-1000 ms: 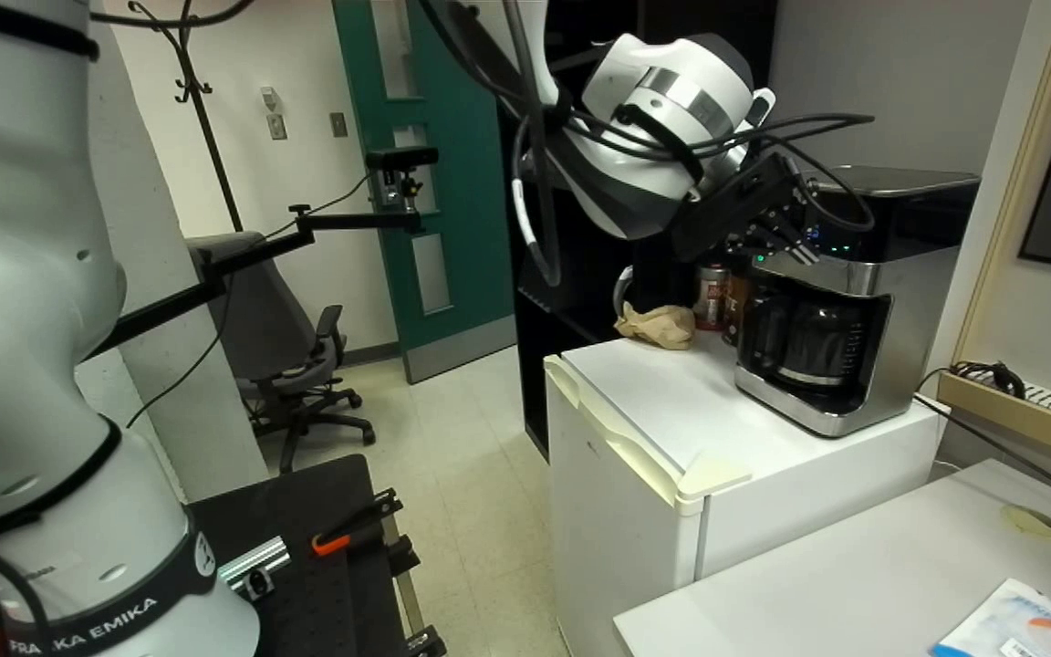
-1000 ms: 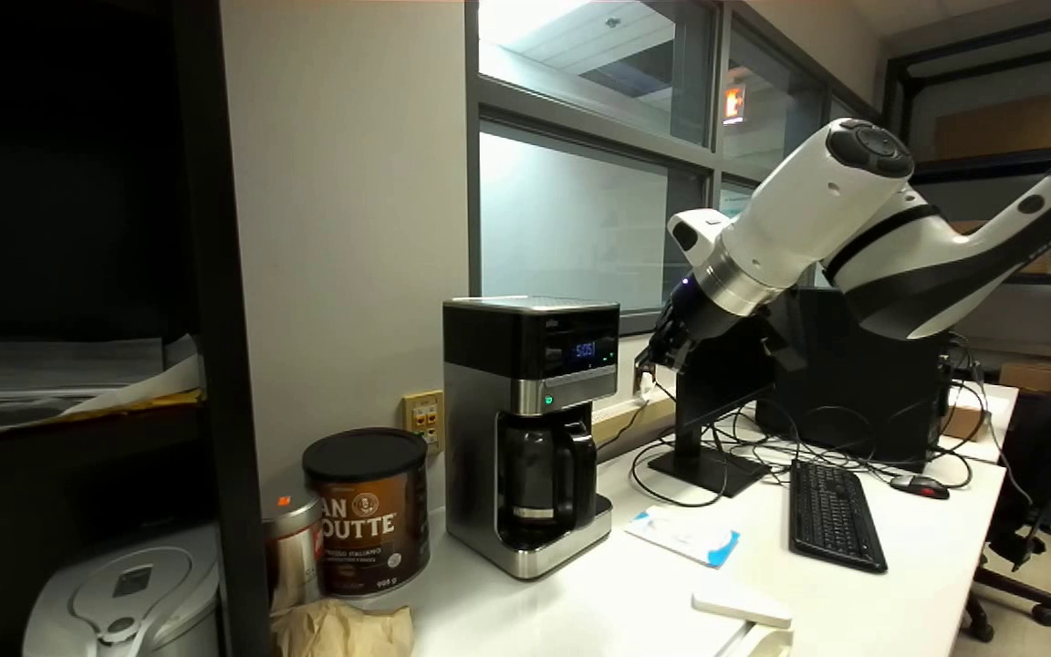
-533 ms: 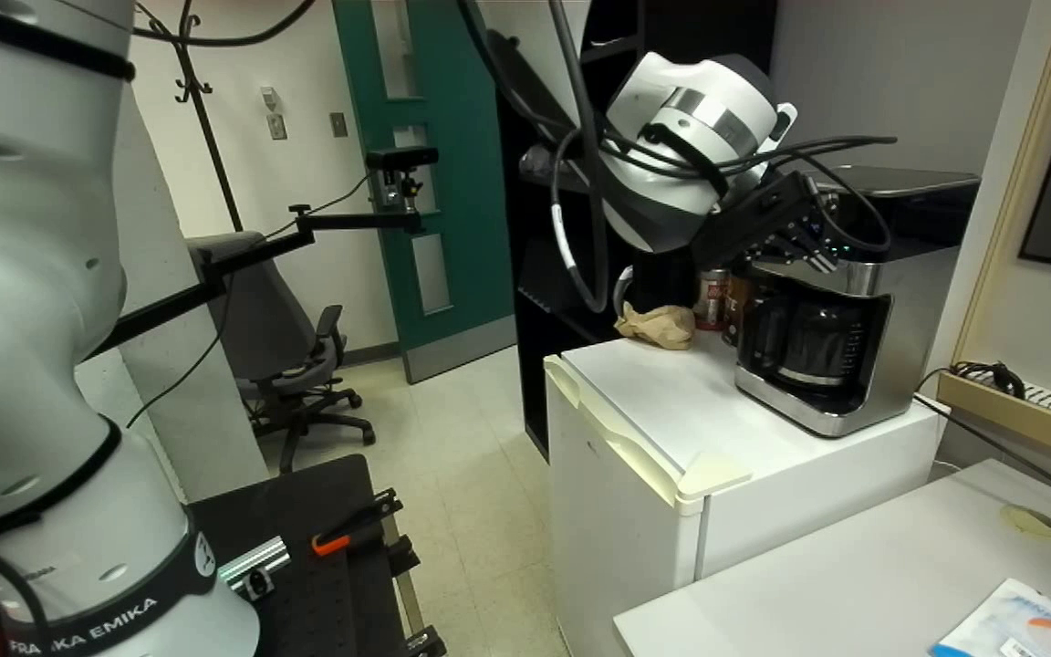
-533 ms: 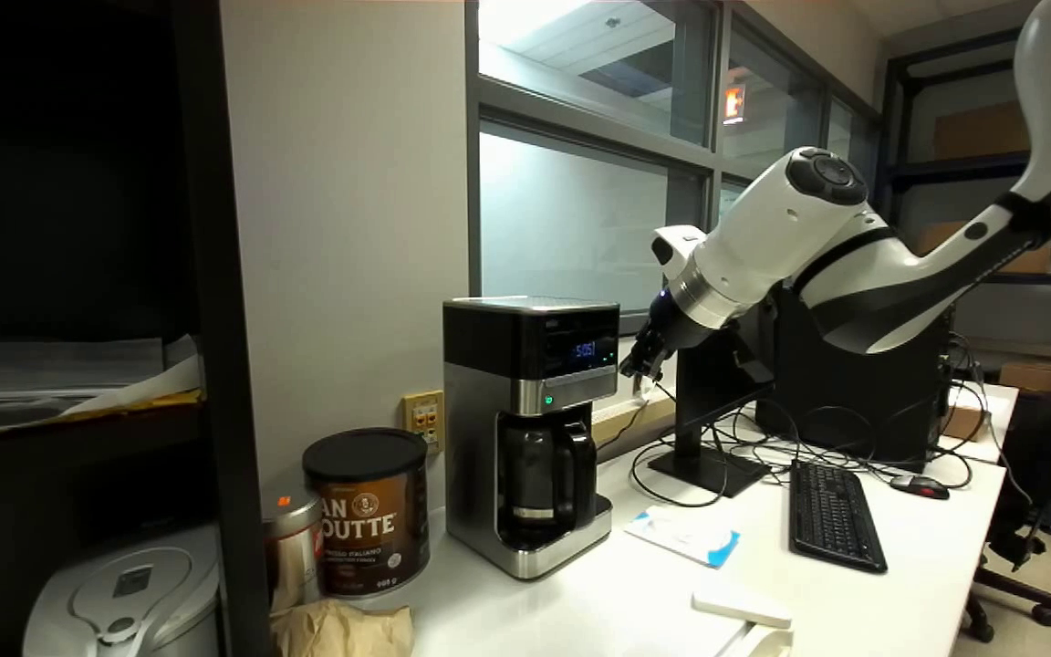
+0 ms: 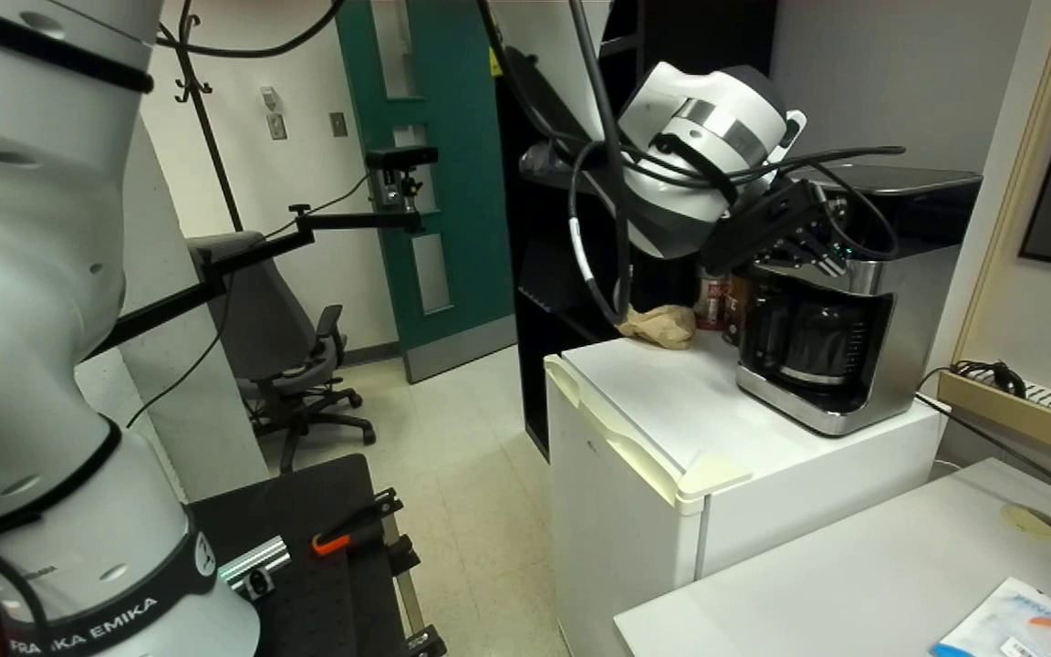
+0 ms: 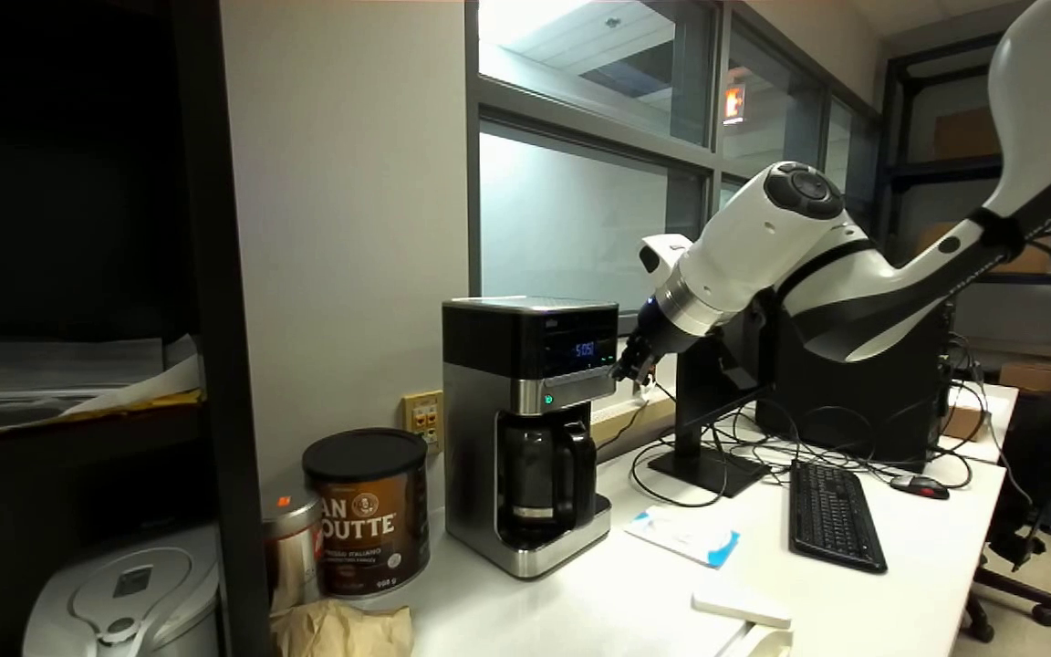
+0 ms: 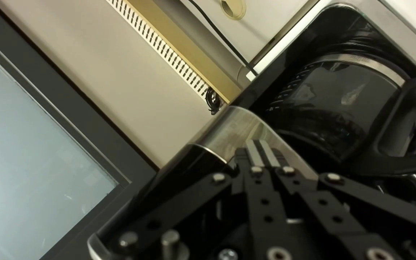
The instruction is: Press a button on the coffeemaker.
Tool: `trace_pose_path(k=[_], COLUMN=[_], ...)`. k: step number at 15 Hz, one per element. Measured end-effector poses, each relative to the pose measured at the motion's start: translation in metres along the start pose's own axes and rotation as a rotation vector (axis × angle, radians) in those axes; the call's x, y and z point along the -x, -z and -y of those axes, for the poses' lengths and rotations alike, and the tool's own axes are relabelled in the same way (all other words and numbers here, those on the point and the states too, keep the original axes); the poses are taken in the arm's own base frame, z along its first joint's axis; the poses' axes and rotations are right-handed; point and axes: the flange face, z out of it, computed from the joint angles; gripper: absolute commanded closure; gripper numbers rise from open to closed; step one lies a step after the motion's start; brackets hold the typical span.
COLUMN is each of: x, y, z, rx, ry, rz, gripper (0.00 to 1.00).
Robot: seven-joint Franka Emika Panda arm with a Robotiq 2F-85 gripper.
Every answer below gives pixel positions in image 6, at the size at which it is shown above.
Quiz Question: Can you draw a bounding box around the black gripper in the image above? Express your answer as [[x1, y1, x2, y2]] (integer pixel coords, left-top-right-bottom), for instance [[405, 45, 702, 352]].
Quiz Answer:
[[608, 302, 691, 397]]

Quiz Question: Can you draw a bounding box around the black steel coffeemaker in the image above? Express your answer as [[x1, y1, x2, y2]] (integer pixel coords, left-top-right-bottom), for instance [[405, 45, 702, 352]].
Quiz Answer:
[[438, 293, 623, 583]]

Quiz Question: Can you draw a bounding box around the black monitor stand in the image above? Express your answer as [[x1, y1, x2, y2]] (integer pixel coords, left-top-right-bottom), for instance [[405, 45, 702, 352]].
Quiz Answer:
[[645, 325, 772, 501]]

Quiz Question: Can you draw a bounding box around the glass coffee carafe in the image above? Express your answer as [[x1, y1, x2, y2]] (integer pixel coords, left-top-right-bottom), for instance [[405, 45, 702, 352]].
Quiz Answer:
[[495, 415, 603, 531]]

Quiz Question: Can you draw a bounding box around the blue and white packet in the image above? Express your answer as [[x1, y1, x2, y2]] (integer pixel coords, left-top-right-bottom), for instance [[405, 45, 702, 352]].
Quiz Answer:
[[622, 501, 743, 572]]

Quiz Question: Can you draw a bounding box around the black computer monitor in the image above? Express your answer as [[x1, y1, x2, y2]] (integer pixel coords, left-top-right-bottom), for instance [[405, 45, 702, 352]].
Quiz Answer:
[[752, 290, 955, 476]]

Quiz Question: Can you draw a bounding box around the black computer keyboard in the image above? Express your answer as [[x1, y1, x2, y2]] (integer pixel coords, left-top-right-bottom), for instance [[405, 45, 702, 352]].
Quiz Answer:
[[785, 455, 894, 577]]

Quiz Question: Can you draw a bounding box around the brown coffee can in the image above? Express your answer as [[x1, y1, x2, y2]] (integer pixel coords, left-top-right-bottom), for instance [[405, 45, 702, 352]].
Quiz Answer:
[[298, 425, 434, 599]]

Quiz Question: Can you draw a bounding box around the black computer mouse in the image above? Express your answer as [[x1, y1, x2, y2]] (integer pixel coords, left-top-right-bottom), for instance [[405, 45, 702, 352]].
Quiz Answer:
[[898, 470, 955, 504]]

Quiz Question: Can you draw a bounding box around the dark metal rack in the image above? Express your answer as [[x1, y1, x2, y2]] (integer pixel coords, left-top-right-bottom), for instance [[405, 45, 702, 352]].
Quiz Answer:
[[872, 33, 1051, 385]]

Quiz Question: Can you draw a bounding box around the brown paper bag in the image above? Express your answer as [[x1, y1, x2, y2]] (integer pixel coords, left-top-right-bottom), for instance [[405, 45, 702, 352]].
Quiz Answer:
[[265, 595, 421, 657]]

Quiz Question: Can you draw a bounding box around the black office chair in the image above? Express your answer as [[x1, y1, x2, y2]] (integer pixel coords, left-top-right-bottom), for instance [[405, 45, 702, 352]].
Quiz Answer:
[[960, 371, 1051, 647]]

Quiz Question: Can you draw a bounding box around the white rice cooker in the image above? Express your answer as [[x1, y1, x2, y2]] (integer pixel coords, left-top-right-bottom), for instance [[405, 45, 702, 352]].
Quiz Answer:
[[19, 521, 231, 657]]

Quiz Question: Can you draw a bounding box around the stack of papers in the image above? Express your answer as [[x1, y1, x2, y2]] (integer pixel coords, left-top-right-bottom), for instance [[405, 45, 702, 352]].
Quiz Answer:
[[0, 331, 207, 438]]

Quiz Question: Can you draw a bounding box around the black shelving unit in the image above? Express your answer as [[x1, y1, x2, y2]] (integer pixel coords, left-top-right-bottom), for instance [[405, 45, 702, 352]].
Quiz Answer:
[[0, 0, 279, 657]]

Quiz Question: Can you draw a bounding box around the beige wall raceway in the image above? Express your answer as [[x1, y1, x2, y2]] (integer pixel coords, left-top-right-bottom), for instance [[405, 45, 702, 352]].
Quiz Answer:
[[589, 393, 682, 462]]

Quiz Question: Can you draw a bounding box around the black looped cable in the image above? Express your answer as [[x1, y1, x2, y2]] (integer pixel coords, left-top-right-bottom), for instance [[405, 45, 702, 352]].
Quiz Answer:
[[623, 434, 732, 511]]

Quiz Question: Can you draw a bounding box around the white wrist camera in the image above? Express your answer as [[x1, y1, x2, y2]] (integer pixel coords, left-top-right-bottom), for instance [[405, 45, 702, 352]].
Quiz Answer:
[[636, 231, 697, 281]]

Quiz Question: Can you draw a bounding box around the beige wall outlet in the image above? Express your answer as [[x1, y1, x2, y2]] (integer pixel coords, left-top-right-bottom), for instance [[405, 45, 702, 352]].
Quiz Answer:
[[399, 386, 450, 445]]

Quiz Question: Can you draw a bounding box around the grey window frame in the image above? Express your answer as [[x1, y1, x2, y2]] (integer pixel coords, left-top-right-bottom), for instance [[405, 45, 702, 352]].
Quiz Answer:
[[463, 0, 889, 314]]

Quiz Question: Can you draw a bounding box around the black cable bundle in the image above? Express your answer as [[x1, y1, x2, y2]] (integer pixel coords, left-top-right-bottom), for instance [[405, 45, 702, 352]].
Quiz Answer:
[[935, 371, 1006, 494]]

